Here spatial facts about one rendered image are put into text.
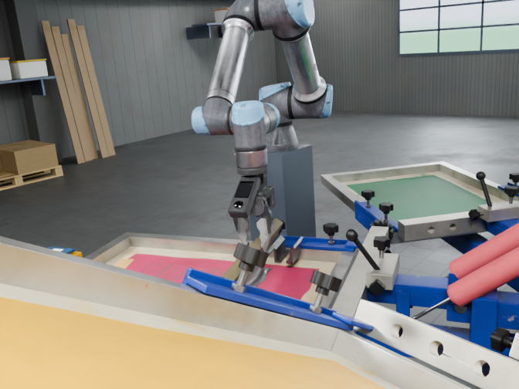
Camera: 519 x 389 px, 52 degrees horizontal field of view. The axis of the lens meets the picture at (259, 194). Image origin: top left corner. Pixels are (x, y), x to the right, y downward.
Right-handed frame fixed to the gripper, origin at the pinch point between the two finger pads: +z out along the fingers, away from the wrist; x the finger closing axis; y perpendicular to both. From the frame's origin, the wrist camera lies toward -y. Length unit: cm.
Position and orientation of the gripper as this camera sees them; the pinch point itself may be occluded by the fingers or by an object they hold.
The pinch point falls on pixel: (254, 247)
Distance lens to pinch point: 133.3
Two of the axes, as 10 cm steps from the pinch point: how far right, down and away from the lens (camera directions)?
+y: 3.5, -2.8, 8.9
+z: 0.7, 9.6, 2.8
